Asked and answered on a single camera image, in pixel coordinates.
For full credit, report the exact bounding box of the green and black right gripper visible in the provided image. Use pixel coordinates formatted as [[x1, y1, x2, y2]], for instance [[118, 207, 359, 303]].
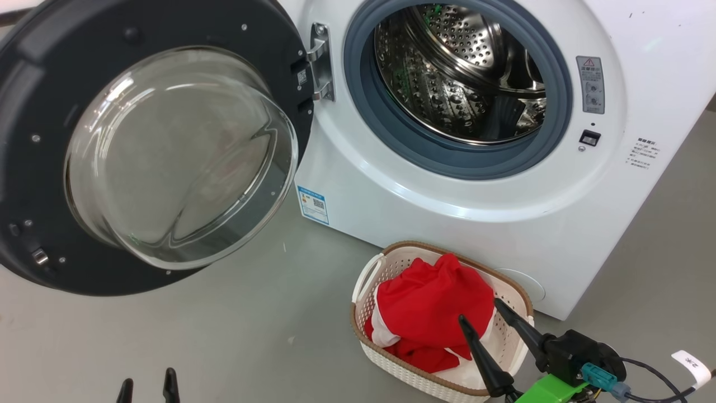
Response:
[[458, 298, 628, 403]]

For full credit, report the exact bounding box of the red and white garment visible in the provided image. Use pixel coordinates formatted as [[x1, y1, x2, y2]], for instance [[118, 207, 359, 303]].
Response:
[[364, 253, 496, 391]]

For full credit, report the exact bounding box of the black round glass washer door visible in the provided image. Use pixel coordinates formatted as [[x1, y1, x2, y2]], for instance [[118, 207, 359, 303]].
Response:
[[0, 0, 315, 296]]

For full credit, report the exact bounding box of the cream basket with brown rim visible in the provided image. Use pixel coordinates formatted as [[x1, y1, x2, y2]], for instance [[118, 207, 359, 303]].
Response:
[[350, 241, 535, 403]]

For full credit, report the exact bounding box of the white front-load washing machine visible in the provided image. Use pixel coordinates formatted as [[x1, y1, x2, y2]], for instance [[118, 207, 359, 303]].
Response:
[[277, 0, 716, 321]]

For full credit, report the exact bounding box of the perforated steel washer drum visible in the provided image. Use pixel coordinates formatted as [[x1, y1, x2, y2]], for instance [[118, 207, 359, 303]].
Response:
[[374, 3, 547, 145]]

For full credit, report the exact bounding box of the metal door hinge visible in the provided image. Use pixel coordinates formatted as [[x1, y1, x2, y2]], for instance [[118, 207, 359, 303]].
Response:
[[306, 22, 336, 102]]

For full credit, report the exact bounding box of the round white filter cover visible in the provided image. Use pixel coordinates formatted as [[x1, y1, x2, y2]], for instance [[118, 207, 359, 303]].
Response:
[[495, 268, 546, 303]]

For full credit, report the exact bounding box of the blue energy label sticker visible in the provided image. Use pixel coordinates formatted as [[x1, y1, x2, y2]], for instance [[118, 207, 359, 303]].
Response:
[[296, 185, 330, 226]]

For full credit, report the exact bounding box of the grey warning sticker panel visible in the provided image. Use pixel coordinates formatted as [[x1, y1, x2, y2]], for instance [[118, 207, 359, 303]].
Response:
[[576, 55, 606, 115]]

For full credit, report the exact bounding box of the teal cable connector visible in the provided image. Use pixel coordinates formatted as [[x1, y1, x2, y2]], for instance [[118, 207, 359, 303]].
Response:
[[581, 363, 632, 401]]

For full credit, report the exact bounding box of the thin black cable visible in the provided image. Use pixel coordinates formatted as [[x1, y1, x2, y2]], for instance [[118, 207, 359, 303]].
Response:
[[615, 357, 716, 403]]

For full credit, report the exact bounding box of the white cable tag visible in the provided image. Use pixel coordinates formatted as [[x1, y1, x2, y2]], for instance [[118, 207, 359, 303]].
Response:
[[671, 350, 712, 390]]

